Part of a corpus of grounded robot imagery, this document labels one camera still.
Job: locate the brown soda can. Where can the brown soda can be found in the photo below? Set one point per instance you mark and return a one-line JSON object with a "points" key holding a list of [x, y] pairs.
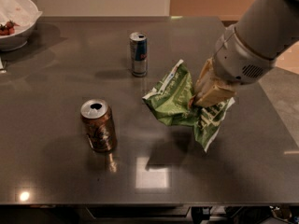
{"points": [[97, 118]]}

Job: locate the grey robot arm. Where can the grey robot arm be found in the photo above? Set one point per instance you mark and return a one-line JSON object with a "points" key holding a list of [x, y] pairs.
{"points": [[268, 27]]}

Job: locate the white bowl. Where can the white bowl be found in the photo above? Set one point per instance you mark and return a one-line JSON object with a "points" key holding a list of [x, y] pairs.
{"points": [[18, 39]]}

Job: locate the white napkin in bowl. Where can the white napkin in bowl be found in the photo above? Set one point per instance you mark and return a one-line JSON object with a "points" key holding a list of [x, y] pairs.
{"points": [[23, 12]]}

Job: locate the red strawberries in bowl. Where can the red strawberries in bowl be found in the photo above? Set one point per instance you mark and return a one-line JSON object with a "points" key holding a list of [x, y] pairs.
{"points": [[8, 28]]}

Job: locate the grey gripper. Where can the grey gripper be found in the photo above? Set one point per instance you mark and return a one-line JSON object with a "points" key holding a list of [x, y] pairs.
{"points": [[238, 61]]}

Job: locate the green jalapeno chip bag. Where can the green jalapeno chip bag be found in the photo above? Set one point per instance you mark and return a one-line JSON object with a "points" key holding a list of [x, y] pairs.
{"points": [[170, 103]]}

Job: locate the blue silver energy drink can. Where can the blue silver energy drink can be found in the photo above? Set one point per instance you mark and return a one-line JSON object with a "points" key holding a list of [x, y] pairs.
{"points": [[139, 53]]}

